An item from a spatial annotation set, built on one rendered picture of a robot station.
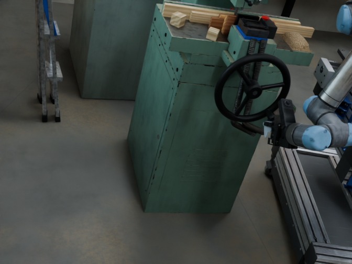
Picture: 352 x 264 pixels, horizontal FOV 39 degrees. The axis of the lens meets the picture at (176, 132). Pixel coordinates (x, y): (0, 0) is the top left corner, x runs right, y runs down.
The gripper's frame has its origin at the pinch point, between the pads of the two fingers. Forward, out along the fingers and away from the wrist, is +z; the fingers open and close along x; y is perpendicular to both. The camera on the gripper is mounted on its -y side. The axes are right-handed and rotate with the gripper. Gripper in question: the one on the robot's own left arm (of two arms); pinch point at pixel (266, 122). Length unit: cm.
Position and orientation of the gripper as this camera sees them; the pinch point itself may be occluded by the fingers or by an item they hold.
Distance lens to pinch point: 186.3
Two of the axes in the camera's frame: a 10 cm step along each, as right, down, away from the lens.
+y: -0.9, 9.9, 0.9
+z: -3.0, -1.1, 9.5
